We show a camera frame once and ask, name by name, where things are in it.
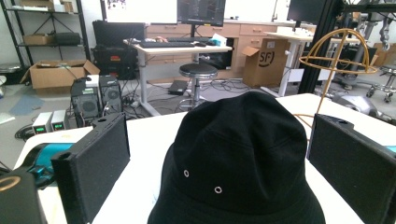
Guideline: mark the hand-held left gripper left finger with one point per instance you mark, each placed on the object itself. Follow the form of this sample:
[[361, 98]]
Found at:
[[93, 168]]

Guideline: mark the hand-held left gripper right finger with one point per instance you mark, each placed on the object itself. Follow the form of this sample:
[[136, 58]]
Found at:
[[351, 161]]

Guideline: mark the black bucket hat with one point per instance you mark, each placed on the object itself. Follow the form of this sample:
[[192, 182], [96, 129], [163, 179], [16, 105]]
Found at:
[[239, 155]]

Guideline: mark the silver rounded base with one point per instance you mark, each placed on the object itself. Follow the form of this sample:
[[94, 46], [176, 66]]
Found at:
[[358, 105]]

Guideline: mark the white power supply unit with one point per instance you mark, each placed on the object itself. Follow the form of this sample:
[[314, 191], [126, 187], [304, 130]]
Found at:
[[42, 123], [59, 121]]

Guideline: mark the black computer tower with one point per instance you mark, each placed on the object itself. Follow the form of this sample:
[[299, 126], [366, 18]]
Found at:
[[110, 93], [84, 104]]

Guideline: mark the rolling stool with castors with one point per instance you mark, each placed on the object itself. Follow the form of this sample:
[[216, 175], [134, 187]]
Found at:
[[387, 81]]

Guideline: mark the blue floor mat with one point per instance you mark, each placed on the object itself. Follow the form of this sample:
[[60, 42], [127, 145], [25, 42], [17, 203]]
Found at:
[[26, 105]]

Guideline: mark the open cardboard box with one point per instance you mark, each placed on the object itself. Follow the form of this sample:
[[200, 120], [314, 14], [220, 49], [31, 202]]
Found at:
[[54, 76]]

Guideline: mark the black equipment case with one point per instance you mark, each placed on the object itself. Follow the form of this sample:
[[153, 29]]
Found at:
[[118, 32], [113, 62]]

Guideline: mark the flat black box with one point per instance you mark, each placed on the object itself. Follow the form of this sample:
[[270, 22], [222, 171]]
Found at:
[[178, 87]]

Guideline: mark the white standing desk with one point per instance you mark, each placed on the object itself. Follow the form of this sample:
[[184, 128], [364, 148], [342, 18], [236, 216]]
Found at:
[[291, 49]]

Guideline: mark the cardboard box with black logo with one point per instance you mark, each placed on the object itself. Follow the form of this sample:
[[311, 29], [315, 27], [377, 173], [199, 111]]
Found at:
[[264, 63]]

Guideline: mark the black bag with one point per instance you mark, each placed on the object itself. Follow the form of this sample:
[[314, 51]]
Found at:
[[68, 38]]

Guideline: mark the small cardboard box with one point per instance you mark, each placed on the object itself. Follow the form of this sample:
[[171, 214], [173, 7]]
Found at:
[[39, 39]]

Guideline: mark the black metal shelf rack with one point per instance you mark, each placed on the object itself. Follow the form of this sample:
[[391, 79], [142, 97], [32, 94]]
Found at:
[[81, 28]]

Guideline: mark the black round stool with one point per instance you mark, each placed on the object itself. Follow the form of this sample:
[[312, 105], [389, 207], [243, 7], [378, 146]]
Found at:
[[198, 70]]

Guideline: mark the white office desk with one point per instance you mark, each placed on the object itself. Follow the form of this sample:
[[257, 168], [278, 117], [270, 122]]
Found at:
[[183, 49]]

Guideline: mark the black keyboard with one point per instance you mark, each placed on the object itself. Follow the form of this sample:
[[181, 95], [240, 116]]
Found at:
[[186, 39]]

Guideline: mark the dark monitor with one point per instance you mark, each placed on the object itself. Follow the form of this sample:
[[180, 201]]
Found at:
[[305, 9]]

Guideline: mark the black computer mouse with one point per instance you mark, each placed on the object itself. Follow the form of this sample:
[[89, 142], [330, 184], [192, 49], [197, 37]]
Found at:
[[200, 44]]

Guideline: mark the whiteboard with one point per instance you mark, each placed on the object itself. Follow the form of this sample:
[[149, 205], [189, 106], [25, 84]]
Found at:
[[140, 11]]

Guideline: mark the wooden drawer cabinet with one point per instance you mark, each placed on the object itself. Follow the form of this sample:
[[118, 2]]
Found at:
[[239, 31]]

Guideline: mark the tissue box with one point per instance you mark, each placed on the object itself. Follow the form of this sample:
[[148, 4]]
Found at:
[[219, 39]]

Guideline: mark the black computer monitor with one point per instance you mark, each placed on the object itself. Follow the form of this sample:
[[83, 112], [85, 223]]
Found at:
[[201, 11]]

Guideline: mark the black metal frame post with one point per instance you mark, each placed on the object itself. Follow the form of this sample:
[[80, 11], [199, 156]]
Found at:
[[320, 46]]

